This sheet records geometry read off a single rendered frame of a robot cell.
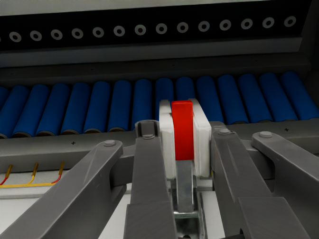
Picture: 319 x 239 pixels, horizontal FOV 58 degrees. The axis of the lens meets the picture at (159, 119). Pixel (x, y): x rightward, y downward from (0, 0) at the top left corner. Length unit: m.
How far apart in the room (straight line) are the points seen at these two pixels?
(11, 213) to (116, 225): 0.08
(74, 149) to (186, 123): 0.10
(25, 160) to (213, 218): 0.15
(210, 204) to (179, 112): 0.08
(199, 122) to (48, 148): 0.13
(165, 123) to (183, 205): 0.06
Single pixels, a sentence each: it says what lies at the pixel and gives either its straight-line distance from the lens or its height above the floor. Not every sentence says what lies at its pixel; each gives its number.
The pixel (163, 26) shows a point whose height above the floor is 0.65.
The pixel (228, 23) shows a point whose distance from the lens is 0.30.
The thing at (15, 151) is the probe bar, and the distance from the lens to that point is 0.25.
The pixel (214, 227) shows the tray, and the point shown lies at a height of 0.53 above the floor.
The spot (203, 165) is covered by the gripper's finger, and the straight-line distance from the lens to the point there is 0.15.
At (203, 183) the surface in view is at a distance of 0.22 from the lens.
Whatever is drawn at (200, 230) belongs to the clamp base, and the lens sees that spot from 0.18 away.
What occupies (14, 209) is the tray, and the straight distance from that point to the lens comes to 0.25.
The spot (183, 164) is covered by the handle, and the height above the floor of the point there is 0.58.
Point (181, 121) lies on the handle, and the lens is 0.17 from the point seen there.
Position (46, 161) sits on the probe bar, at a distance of 0.24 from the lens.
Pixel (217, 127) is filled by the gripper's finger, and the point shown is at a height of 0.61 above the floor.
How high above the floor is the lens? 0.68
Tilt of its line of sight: 23 degrees down
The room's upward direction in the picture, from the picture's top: 3 degrees counter-clockwise
